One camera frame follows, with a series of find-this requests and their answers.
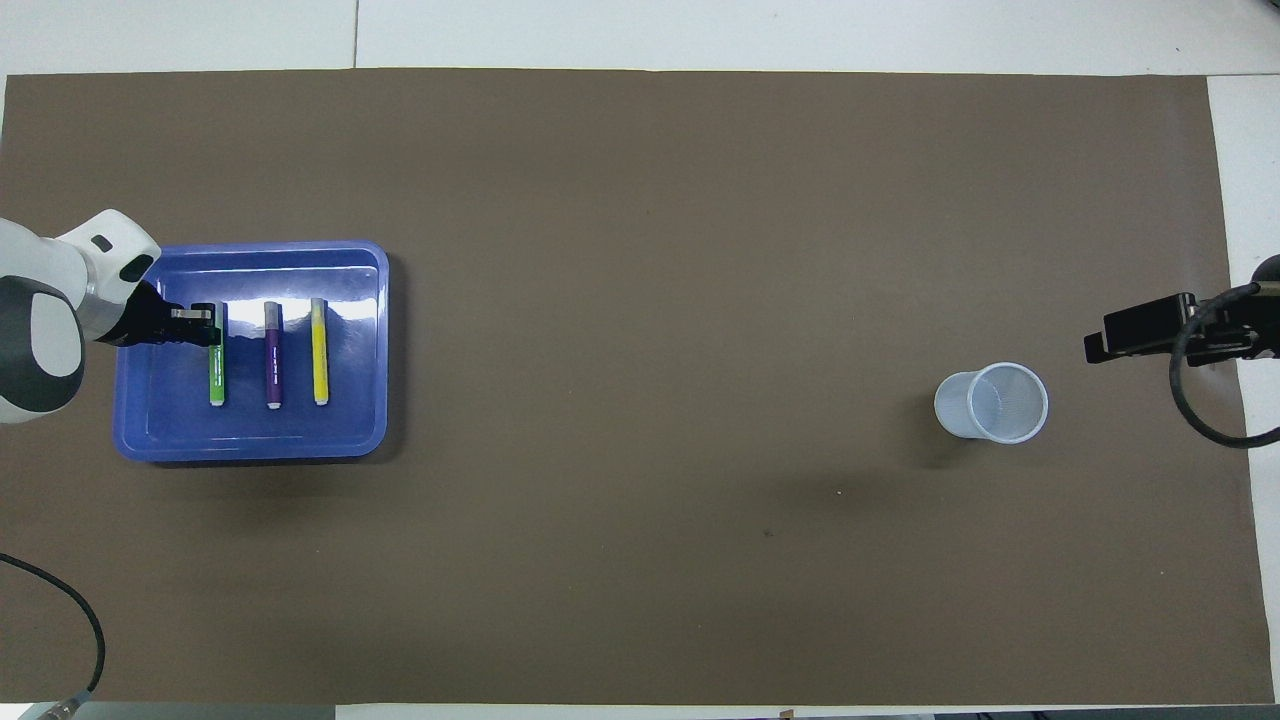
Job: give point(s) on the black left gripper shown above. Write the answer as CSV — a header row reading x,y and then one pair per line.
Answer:
x,y
150,325

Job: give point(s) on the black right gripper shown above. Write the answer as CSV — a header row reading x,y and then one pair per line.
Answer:
x,y
1270,272

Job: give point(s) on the green marker pen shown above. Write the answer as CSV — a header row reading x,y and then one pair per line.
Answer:
x,y
216,380

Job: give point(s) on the purple marker pen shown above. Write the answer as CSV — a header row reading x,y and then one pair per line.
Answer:
x,y
273,370

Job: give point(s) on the yellow marker pen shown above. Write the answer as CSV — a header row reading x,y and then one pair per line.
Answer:
x,y
320,370

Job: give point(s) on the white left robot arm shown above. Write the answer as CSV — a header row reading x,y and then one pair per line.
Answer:
x,y
40,270

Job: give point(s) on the clear plastic cup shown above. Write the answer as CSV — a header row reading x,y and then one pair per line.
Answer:
x,y
1005,405

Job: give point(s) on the blue plastic tray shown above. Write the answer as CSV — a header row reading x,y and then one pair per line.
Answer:
x,y
350,430

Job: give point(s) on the brown table mat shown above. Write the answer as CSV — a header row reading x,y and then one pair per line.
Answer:
x,y
640,300

